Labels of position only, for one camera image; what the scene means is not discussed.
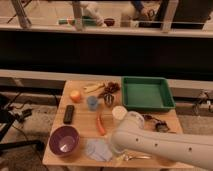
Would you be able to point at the blue-grey cloth towel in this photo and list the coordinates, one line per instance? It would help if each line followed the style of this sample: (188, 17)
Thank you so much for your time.
(97, 149)

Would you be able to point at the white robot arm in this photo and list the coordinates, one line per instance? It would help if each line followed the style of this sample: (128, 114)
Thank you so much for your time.
(196, 150)

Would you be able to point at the brown dried item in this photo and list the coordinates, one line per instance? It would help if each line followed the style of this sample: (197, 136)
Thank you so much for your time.
(111, 88)

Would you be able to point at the small blue cup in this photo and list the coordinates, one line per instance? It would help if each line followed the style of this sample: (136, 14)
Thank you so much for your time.
(92, 103)

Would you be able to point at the white cup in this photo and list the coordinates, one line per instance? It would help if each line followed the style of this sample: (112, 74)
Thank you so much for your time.
(119, 112)

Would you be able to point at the wooden table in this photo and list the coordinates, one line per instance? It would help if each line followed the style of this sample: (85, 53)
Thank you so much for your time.
(84, 121)

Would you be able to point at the orange peach fruit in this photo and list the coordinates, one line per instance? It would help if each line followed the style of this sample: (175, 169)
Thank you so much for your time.
(75, 96)

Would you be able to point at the green plastic tray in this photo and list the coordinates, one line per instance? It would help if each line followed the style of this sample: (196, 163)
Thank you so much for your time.
(146, 94)

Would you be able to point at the black remote control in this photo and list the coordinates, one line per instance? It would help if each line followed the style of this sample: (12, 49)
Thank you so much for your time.
(68, 114)

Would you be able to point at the dark red background bowl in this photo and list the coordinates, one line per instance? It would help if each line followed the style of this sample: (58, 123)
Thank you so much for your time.
(109, 22)

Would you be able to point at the green background box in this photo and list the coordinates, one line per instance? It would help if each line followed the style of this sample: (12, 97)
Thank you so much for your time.
(88, 21)

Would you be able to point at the purple bowl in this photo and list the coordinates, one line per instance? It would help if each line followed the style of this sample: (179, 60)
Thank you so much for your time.
(64, 141)

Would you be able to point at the black-handled tool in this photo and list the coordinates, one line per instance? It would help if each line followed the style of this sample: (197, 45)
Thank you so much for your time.
(160, 125)

